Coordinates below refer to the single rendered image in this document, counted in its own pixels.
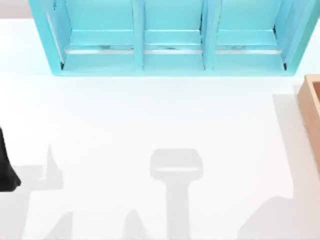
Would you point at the light blue rack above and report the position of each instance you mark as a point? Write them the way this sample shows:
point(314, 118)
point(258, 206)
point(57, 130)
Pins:
point(172, 37)

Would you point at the shallow salmon-coloured box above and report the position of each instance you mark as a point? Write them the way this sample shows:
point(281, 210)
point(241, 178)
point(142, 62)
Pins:
point(308, 110)

